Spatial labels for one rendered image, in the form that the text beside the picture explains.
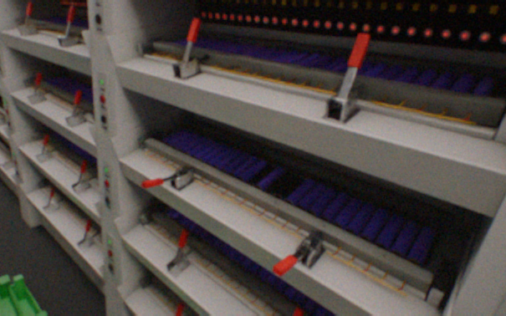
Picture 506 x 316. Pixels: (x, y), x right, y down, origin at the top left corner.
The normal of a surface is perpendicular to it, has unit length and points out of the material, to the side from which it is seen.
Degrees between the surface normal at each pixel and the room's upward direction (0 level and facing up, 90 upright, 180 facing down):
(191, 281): 17
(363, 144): 107
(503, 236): 90
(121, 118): 90
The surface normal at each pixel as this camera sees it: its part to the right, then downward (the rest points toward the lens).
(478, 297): -0.64, 0.20
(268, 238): -0.07, -0.83
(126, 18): 0.76, 0.32
